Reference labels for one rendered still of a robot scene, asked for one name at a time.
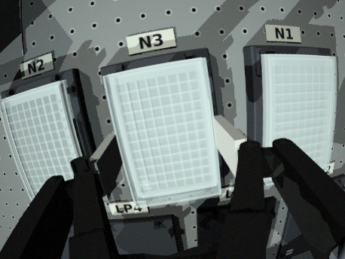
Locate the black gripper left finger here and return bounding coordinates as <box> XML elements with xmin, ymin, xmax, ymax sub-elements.
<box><xmin>0</xmin><ymin>133</ymin><xmax>123</xmax><ymax>259</ymax></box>

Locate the white button panel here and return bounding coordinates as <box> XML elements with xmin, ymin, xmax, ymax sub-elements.
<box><xmin>0</xmin><ymin>0</ymin><xmax>25</xmax><ymax>65</ymax></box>

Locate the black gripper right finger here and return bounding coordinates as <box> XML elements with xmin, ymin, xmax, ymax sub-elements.
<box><xmin>214</xmin><ymin>115</ymin><xmax>345</xmax><ymax>259</ymax></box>

